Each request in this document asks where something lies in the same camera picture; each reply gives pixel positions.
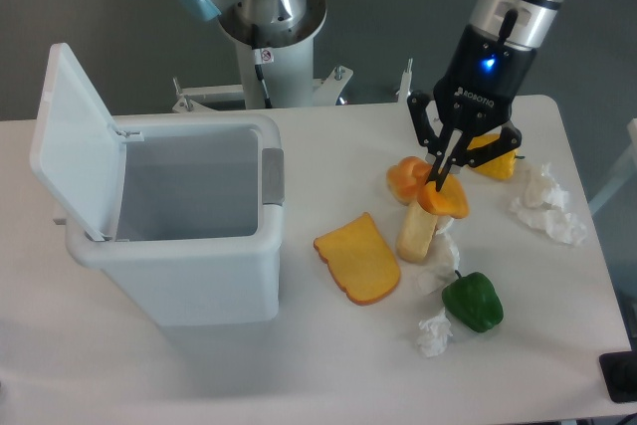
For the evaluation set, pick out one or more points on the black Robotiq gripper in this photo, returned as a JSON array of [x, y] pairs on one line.
[[473, 97]]

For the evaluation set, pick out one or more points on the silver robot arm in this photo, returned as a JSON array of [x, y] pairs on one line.
[[520, 23]]

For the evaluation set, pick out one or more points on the round braided bread roll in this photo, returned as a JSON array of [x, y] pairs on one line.
[[405, 178]]

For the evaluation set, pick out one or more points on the pale rectangular bread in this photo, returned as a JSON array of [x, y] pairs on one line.
[[416, 233]]

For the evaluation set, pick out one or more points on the crumpled tissue under bread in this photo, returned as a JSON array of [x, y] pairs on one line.
[[441, 261]]

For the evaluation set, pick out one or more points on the white trash can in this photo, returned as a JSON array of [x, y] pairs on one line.
[[198, 220]]

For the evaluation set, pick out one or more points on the white trash can lid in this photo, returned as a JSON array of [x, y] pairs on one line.
[[78, 150]]

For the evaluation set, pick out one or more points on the yellow bell pepper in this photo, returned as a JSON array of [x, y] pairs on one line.
[[500, 168]]

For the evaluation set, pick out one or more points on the large crumpled white tissue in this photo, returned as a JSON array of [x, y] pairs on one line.
[[544, 206]]

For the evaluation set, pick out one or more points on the orange toast slice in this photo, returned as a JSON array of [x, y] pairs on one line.
[[359, 260]]

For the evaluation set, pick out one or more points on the green bell pepper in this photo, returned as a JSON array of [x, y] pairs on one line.
[[473, 300]]

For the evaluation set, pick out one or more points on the small crumpled white tissue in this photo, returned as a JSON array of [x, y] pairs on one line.
[[434, 334]]

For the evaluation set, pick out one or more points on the black device at edge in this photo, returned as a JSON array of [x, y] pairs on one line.
[[619, 374]]

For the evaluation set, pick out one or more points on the white metal base frame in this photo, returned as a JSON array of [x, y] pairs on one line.
[[267, 85]]

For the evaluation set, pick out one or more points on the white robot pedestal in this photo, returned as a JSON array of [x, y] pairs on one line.
[[274, 45]]

